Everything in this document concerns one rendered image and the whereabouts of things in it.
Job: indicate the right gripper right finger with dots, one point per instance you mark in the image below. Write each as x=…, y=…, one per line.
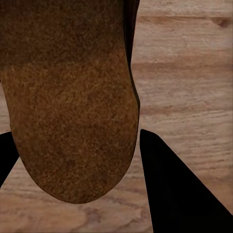
x=179, y=202

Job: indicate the sandal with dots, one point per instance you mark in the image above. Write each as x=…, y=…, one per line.
x=65, y=68

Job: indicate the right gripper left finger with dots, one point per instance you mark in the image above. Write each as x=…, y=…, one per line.
x=8, y=155

